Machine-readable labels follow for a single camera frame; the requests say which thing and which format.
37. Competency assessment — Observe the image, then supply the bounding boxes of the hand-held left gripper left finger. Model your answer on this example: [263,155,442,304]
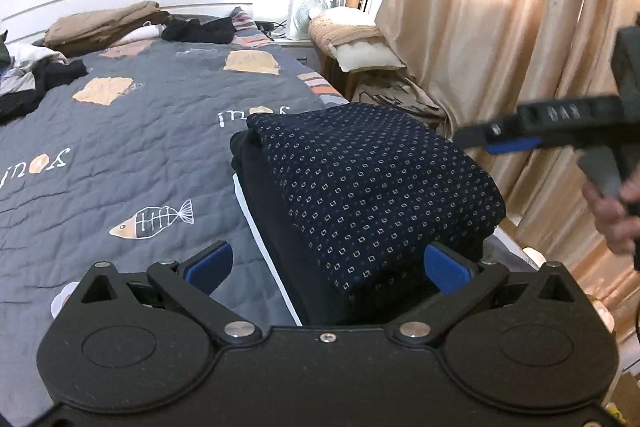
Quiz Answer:
[75,242,261,345]

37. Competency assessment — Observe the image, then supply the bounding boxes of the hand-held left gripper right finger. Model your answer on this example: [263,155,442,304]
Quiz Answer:
[395,241,583,345]

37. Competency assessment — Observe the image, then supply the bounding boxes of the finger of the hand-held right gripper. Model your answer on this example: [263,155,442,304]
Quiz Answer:
[452,96,625,156]

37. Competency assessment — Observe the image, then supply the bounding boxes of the navy patterned sweater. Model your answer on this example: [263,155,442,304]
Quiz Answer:
[245,103,507,297]

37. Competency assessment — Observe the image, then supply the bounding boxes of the black folded clothes stack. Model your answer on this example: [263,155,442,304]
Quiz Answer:
[230,131,496,329]

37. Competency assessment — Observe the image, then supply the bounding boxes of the khaki folded clothes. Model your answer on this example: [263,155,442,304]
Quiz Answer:
[44,1,172,58]

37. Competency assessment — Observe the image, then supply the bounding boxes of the person's right hand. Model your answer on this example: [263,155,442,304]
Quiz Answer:
[582,172,640,254]

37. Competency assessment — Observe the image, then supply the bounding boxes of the beige curtain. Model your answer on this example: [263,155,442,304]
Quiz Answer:
[370,0,640,348]

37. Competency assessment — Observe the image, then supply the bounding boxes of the grey quilted bedspread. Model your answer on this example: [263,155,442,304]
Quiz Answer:
[0,38,351,330]

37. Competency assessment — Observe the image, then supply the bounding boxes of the printed beige bag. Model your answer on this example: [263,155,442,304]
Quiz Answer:
[350,74,447,135]

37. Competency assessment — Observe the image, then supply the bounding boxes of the white pillow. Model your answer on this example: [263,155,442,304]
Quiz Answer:
[334,38,407,74]

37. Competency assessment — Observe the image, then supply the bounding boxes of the beige rolled blanket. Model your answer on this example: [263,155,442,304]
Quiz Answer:
[307,6,387,58]

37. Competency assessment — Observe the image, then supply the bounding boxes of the grey nightstand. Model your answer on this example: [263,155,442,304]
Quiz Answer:
[272,38,328,75]

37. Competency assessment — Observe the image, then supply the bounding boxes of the black garment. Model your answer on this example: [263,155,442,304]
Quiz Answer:
[161,17,237,46]
[0,59,90,125]

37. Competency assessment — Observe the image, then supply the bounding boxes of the white desk fan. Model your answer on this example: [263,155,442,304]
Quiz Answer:
[287,0,347,42]

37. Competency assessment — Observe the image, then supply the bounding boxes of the white grey garment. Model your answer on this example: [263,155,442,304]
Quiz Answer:
[0,42,68,95]

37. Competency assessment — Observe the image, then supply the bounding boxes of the black cable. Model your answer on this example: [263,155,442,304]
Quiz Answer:
[257,21,290,42]

